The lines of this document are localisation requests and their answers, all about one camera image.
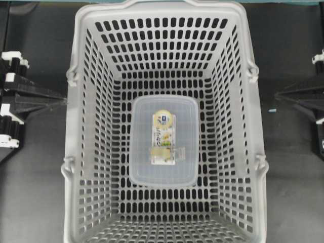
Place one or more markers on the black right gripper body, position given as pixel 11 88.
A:
pixel 317 60

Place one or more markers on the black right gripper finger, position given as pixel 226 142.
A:
pixel 311 108
pixel 306 93

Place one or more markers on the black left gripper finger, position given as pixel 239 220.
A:
pixel 23 85
pixel 24 106

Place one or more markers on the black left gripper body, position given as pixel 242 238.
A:
pixel 12 125

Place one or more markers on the grey plastic shopping basket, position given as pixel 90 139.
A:
pixel 199 51

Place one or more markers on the clear plastic lidded container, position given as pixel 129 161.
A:
pixel 141 152

